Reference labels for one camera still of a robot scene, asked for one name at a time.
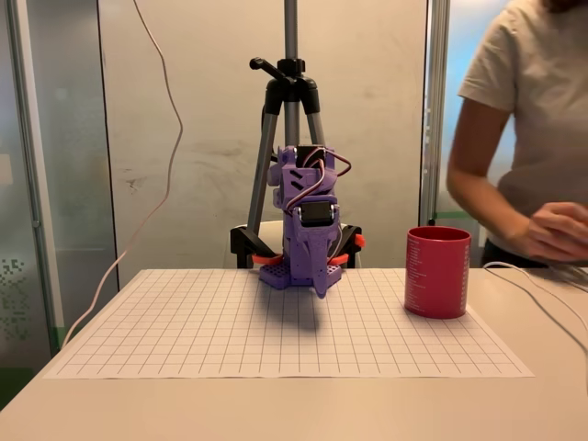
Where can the purple gripper with servo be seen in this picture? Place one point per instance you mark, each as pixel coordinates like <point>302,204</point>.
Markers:
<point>309,245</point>

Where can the purple 3D-printed robot arm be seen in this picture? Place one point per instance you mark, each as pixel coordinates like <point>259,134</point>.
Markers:
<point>294,179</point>

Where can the red cup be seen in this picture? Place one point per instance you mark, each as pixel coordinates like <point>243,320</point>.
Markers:
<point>436,275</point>

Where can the person's hand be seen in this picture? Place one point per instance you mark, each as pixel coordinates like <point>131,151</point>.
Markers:
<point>558,232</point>

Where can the black orange table clamp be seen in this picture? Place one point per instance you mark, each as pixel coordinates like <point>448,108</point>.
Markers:
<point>351,250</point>
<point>243,245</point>

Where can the white grid paper sheet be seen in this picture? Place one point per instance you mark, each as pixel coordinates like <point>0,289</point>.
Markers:
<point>206,331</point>

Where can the dark trousers of person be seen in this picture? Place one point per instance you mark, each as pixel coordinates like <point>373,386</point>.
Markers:
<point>500,255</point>

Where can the person in beige shirt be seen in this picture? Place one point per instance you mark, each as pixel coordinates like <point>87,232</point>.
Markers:
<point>546,92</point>

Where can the grey black camera tripod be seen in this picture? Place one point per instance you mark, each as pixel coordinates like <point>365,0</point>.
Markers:
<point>268,138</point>

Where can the aluminium frame post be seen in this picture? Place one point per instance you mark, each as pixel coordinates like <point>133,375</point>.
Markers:
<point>32,184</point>
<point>436,115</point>

